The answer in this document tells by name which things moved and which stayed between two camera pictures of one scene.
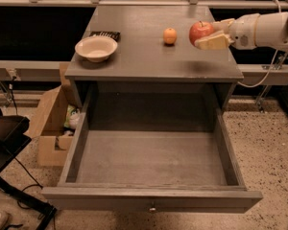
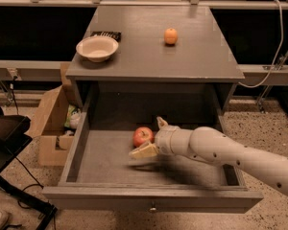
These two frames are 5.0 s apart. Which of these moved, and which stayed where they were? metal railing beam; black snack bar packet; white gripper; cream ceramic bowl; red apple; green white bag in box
Moved: red apple; white gripper
Stayed: black snack bar packet; cream ceramic bowl; green white bag in box; metal railing beam
